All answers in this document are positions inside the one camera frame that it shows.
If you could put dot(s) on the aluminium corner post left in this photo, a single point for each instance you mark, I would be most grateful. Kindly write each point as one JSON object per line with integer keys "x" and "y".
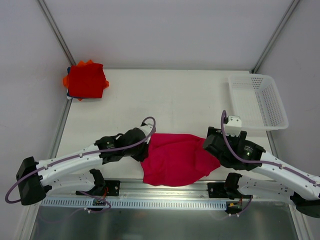
{"x": 56, "y": 31}

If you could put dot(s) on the orange folded t shirt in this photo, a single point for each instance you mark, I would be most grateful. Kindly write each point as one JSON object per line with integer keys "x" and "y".
{"x": 65, "y": 81}

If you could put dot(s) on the white perforated plastic basket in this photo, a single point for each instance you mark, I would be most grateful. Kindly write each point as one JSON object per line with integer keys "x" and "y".
{"x": 256, "y": 100}

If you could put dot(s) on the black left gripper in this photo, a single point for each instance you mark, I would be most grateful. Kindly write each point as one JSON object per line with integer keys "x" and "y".
{"x": 144, "y": 152}

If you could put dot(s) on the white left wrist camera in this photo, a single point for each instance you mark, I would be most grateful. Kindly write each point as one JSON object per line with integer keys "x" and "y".
{"x": 148, "y": 129}

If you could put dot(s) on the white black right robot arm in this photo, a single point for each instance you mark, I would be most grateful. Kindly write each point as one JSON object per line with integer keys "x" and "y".
{"x": 259, "y": 173}

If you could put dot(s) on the aluminium corner post right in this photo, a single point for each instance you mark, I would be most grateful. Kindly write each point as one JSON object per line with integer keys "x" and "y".
{"x": 275, "y": 35}

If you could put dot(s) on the red folded t shirt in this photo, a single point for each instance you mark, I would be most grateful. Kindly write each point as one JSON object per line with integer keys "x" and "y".
{"x": 86, "y": 81}

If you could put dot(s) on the magenta t shirt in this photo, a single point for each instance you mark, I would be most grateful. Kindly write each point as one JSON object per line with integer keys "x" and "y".
{"x": 176, "y": 160}

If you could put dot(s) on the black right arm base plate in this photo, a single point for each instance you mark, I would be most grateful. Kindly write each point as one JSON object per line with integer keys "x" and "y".
{"x": 216, "y": 191}

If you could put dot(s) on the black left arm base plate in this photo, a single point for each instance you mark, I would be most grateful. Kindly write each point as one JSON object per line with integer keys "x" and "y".
{"x": 108, "y": 188}

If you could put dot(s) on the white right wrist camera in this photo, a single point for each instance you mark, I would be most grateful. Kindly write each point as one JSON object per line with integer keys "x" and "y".
{"x": 232, "y": 125}

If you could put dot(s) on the aluminium corner post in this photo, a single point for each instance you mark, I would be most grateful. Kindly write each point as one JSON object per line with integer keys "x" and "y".
{"x": 56, "y": 31}
{"x": 275, "y": 35}

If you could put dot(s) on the white slotted cable duct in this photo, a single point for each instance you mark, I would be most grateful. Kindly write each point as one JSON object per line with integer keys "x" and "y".
{"x": 81, "y": 202}

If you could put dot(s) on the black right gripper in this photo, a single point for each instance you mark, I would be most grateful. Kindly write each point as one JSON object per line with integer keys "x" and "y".
{"x": 211, "y": 144}

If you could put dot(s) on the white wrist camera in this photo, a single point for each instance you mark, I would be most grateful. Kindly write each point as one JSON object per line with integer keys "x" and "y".
{"x": 232, "y": 125}
{"x": 148, "y": 129}

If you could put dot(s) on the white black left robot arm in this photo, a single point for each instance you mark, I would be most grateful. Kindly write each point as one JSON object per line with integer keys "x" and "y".
{"x": 78, "y": 172}

